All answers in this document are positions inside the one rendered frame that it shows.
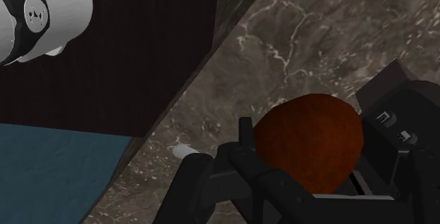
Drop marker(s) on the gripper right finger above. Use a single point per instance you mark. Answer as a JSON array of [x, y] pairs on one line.
[[426, 185]]

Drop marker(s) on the small white cylinder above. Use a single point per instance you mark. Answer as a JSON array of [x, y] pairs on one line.
[[184, 150]]

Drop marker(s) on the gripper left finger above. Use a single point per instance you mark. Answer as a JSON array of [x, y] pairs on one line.
[[220, 182]]

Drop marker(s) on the red-brown round ball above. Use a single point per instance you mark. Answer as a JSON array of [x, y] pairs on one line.
[[309, 141]]

